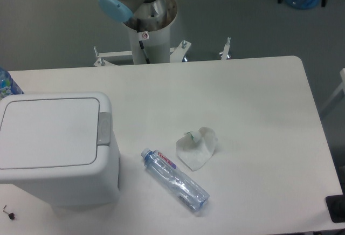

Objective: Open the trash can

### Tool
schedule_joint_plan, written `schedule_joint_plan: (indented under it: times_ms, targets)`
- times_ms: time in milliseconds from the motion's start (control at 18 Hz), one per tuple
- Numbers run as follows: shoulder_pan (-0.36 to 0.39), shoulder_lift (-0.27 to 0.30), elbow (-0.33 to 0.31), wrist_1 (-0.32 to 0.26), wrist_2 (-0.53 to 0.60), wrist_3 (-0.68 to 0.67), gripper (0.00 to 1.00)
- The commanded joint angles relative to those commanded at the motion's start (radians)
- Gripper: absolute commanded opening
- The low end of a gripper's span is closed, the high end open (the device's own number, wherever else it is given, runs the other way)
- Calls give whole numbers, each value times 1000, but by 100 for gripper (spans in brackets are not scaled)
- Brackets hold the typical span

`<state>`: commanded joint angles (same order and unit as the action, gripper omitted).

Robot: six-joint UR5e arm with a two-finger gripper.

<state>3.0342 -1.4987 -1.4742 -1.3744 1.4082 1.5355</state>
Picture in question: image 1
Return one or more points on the white push-lid trash can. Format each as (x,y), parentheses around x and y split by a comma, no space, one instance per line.
(60,147)

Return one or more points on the crumpled white paper tissue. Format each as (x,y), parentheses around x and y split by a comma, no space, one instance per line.
(195,148)

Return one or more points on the black clamp at table edge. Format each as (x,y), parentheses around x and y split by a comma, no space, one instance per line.
(335,205)

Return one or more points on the clear empty plastic bottle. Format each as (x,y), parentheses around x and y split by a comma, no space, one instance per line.
(171,177)

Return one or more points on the blue labelled bottle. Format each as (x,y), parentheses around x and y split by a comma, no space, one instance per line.
(8,85)

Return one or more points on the white frame at right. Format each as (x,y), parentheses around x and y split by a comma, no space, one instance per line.
(335,98)

